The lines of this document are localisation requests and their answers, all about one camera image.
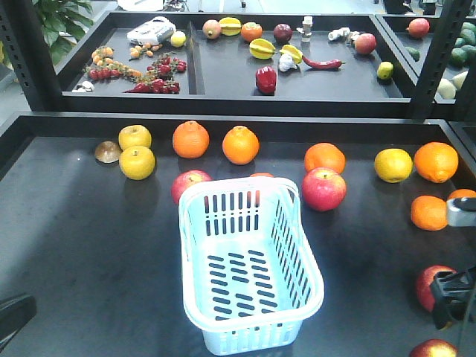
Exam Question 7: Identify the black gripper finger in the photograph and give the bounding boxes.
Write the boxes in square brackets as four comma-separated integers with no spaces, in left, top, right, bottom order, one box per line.
[430,266,475,330]

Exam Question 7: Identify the red apple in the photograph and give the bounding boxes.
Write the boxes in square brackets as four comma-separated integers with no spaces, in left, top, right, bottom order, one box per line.
[408,338,458,357]
[415,265,457,312]
[170,170,213,205]
[301,167,347,212]

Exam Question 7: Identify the light blue plastic basket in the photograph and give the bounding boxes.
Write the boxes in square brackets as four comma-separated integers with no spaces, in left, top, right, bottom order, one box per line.
[178,176,324,356]

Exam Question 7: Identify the small orange behind basket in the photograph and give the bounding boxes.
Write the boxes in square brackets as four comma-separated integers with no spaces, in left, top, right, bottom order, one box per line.
[249,173,274,178]

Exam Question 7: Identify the small orange right front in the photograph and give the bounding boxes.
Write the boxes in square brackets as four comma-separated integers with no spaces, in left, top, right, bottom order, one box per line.
[411,195,448,231]

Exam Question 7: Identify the small orange right edge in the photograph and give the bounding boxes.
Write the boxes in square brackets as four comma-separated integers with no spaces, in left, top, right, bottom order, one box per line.
[446,189,476,200]

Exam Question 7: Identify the large orange far right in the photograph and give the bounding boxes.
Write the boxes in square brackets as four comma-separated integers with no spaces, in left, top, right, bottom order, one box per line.
[414,142,459,183]

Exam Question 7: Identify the yellow citrus right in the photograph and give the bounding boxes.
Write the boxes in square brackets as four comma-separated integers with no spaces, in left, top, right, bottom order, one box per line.
[374,148,413,183]

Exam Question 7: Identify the orange behind centre apple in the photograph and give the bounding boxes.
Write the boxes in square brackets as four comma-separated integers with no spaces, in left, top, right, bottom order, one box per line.
[304,142,346,174]

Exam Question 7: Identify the black wooden produce stand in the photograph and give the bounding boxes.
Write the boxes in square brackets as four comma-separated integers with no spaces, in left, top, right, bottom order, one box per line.
[1,1,475,356]

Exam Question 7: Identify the small green lemon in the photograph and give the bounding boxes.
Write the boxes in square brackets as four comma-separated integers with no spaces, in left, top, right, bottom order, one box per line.
[376,61,393,80]

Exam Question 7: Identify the red chili pepper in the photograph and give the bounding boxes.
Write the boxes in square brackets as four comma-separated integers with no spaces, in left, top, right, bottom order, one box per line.
[302,56,344,70]

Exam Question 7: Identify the red mango upper tray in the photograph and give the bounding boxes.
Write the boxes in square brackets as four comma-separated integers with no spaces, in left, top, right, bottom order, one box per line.
[354,33,377,55]

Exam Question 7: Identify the red bell pepper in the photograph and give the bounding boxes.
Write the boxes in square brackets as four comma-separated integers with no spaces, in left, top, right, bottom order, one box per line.
[255,66,277,94]

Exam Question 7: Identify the yellow starfruit right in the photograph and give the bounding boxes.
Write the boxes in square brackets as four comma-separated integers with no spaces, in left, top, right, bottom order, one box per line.
[280,44,303,65]

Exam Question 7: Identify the yellow starfruit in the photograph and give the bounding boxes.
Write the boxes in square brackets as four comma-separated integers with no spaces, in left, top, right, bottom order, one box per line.
[219,17,242,36]
[248,38,276,60]
[280,44,303,65]

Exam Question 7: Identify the white garlic bulb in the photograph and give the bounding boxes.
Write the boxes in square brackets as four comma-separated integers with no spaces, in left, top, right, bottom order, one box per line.
[278,54,298,72]

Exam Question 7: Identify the orange far left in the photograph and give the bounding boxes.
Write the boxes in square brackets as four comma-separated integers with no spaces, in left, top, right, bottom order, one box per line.
[172,120,210,159]

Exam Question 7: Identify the yellow starfruit middle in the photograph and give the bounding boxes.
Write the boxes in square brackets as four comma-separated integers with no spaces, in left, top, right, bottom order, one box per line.
[248,38,276,60]

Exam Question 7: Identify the dark red plum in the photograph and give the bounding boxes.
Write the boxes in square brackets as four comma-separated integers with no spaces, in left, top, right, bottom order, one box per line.
[273,23,293,44]

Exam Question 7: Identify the orange persimmon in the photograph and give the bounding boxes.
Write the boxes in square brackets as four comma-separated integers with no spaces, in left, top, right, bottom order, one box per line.
[240,22,263,42]

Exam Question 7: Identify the yellow apple front left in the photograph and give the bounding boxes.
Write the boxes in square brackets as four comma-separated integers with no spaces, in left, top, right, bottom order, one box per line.
[119,146,155,181]

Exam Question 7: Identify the yellow apple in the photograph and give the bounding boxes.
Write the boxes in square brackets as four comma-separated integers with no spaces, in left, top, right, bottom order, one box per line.
[119,146,155,181]
[118,124,152,150]

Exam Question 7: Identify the yellow starfruit rear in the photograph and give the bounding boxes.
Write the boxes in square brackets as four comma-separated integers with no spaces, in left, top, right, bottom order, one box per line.
[219,17,242,36]

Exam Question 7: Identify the yellow apple rear left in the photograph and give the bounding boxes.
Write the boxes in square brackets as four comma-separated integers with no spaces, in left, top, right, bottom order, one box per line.
[118,124,152,150]

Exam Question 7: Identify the pomegranate fruit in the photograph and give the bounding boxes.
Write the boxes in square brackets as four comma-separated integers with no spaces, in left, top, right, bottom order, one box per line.
[202,19,222,39]

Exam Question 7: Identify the cherry tomato vine right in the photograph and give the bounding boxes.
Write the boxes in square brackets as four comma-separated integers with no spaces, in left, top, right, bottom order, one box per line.
[124,53,187,94]

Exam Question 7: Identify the cherry tomato vine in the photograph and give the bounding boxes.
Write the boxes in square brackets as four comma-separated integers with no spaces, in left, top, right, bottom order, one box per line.
[84,46,142,81]
[124,53,187,94]

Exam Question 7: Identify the yellow lemon upper tray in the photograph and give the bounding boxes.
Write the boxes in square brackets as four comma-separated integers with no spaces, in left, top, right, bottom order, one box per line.
[170,30,187,48]

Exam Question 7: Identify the white plastic package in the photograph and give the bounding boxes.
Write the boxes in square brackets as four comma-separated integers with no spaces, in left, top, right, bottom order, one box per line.
[126,16,176,45]

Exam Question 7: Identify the cherry tomato vine left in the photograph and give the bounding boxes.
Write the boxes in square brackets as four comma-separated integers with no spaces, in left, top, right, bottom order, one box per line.
[84,46,142,81]

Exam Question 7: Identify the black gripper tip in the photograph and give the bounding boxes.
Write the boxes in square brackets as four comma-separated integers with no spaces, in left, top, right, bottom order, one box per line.
[1,294,37,350]

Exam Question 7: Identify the green potted plant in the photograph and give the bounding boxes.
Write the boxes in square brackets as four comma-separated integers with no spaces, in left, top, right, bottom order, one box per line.
[32,0,94,65]

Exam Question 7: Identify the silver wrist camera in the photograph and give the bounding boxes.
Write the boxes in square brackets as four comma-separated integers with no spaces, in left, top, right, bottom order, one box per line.
[446,197,476,227]

